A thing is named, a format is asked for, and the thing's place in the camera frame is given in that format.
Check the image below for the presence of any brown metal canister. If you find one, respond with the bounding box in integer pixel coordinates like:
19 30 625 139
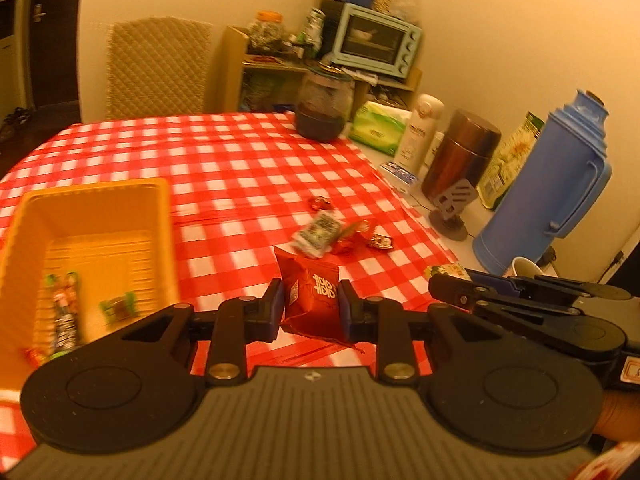
421 110 501 203

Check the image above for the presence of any small green candy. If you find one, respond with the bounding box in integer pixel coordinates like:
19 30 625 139
100 292 138 324

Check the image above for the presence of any white grey snack packet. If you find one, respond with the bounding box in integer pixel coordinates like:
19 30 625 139
292 210 343 259

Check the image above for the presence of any red white checkered tablecloth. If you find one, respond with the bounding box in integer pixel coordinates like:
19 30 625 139
1 114 454 468

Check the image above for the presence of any green tissue pack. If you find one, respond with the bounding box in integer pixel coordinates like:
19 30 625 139
349 101 411 156

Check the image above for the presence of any wooden shelf unit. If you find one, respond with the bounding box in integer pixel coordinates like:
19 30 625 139
205 26 422 113

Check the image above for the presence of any blue white small box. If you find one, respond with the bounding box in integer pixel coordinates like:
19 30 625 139
378 160 419 194

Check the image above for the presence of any grey phone stand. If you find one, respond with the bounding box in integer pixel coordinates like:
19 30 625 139
428 179 478 242

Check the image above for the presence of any light blue toaster oven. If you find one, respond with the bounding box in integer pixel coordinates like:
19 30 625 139
319 0 423 79

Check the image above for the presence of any red orange snack packet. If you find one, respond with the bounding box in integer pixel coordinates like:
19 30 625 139
331 219 374 255

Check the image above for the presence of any beige quilted chair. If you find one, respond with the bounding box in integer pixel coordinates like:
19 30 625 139
105 16 213 119

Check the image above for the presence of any orange lid plastic jar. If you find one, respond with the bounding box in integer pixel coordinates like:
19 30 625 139
247 11 283 54

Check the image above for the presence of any orange plastic basket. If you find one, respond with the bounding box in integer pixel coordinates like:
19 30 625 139
1 178 179 399

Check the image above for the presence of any white cup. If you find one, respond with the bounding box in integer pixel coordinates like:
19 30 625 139
506 257 544 278

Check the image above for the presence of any white miffy bottle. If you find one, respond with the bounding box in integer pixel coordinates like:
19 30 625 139
394 93 445 174

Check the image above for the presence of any sunflower seed bag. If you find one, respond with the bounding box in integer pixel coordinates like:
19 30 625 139
476 112 544 210

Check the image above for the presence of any long green snack bar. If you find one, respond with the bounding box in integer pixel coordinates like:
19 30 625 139
46 272 81 359

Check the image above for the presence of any person's hand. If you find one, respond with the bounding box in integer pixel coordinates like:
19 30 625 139
593 390 640 442

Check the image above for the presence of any dark glass jar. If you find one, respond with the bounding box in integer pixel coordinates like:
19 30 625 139
295 63 354 143

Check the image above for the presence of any blue thermos jug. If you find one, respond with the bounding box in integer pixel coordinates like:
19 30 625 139
472 90 612 275

